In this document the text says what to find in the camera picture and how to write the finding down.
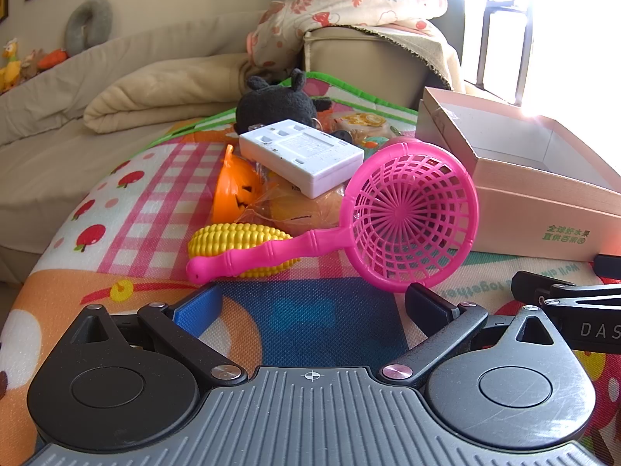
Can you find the brown plush toy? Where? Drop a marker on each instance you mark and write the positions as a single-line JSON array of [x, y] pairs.
[[31, 64]]

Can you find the bread in clear packet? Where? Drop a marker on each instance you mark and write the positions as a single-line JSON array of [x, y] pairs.
[[301, 213]]

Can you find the pink cardboard box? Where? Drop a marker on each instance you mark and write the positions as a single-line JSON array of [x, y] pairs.
[[524, 213]]

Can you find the beige sofa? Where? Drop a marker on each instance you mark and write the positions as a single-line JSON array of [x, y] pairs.
[[48, 155]]

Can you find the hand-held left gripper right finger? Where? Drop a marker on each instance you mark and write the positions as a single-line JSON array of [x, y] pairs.
[[427, 307]]

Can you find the dark window frame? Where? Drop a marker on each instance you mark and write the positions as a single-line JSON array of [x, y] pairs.
[[481, 48]]

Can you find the black plush toy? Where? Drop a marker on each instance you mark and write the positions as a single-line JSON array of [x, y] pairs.
[[276, 104]]

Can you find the folded beige blanket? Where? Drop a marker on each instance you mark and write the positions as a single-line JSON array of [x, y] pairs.
[[160, 92]]

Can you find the beige towel with dark edge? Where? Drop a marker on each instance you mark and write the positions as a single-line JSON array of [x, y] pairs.
[[436, 53]]

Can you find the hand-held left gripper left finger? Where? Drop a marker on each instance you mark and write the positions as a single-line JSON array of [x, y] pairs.
[[199, 308]]

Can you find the yellow toy corn cob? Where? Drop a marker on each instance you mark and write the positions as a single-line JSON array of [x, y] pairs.
[[228, 239]]

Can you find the orange toy pumpkin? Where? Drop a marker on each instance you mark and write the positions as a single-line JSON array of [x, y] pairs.
[[233, 189]]

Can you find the white plastic power adapter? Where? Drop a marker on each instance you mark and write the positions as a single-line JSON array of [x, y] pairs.
[[301, 155]]

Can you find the grey neck pillow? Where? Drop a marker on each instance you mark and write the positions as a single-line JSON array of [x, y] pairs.
[[73, 29]]

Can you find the yellow duck plush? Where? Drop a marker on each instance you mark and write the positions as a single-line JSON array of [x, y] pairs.
[[9, 70]]

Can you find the orange carrot plush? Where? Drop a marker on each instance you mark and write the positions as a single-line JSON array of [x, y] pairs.
[[51, 59]]

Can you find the colourful printed play mat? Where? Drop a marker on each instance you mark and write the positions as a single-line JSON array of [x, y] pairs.
[[145, 194]]

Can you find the pink plastic toy strainer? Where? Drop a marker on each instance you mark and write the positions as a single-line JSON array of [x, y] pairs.
[[271, 251]]

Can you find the floral printed quilt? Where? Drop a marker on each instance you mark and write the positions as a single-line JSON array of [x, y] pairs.
[[339, 5]]

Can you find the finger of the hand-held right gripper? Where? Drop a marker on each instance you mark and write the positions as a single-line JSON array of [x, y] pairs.
[[529, 287], [609, 264]]

